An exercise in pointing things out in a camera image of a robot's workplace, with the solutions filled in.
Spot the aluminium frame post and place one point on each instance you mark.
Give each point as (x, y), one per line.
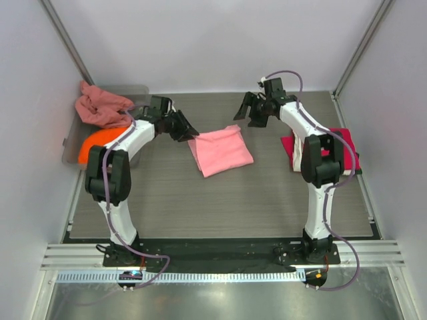
(368, 36)
(66, 40)

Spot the left aluminium frame post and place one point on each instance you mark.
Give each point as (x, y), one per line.
(66, 40)

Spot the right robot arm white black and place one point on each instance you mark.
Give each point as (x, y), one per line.
(321, 165)

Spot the orange t shirt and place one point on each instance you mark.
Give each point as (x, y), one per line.
(98, 138)

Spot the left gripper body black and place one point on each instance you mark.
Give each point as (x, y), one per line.
(171, 122)

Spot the white striped folded t shirt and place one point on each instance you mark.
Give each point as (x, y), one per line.
(293, 146)

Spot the dusty rose crumpled t shirt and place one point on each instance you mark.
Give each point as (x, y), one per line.
(101, 108)

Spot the white slotted cable duct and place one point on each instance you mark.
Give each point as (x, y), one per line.
(133, 276)

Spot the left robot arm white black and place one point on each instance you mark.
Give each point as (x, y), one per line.
(108, 174)

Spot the right aluminium frame post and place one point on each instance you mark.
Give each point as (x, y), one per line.
(368, 36)

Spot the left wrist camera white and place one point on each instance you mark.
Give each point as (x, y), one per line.
(172, 108)

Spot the light pink t shirt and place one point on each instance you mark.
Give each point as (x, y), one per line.
(221, 150)

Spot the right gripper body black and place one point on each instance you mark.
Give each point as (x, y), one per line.
(260, 110)

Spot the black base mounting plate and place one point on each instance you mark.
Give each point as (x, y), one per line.
(223, 255)

